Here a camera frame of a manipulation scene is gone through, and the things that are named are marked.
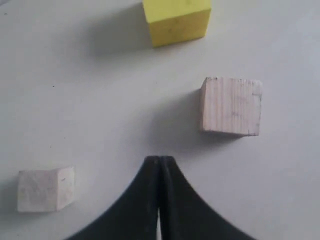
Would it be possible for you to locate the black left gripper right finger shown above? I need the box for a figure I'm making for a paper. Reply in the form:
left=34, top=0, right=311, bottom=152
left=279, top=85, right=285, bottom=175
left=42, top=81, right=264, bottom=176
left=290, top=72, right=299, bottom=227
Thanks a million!
left=159, top=156, right=253, bottom=240

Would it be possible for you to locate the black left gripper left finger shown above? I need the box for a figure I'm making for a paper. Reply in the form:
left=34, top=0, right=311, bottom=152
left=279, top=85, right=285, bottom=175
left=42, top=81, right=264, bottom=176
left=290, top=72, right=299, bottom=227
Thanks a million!
left=69, top=156, right=161, bottom=240

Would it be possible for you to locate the yellow cube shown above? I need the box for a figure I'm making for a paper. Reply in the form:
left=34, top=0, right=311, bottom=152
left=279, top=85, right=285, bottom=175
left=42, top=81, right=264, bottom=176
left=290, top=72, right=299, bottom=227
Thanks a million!
left=142, top=0, right=212, bottom=47

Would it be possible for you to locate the small wooden cube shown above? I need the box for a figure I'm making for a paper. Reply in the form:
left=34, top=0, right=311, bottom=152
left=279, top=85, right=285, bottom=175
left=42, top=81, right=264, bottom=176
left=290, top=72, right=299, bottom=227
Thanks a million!
left=17, top=166, right=76, bottom=213

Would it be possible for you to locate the medium wooden cube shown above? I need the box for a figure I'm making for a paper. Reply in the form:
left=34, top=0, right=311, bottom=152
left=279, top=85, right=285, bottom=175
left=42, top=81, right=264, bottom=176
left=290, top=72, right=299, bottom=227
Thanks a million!
left=199, top=76, right=263, bottom=137

